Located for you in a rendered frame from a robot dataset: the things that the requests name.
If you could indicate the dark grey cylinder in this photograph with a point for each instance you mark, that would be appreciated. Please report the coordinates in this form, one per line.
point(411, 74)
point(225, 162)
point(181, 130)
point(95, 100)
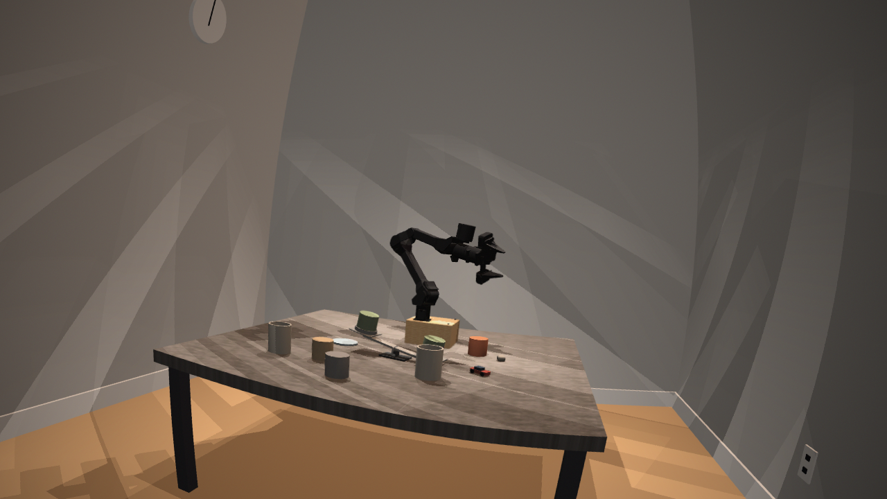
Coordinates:
point(336, 364)

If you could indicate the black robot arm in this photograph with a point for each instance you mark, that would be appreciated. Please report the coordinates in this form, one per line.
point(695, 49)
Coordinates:
point(426, 291)

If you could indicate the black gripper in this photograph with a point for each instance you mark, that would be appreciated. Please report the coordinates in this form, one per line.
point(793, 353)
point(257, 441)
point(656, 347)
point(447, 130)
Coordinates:
point(479, 257)

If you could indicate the red toy car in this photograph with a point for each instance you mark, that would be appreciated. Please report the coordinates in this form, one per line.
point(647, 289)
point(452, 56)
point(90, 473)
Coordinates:
point(480, 370)

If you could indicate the grey cylindrical cup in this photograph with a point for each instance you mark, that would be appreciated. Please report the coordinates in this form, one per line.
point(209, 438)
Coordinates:
point(279, 337)
point(429, 359)

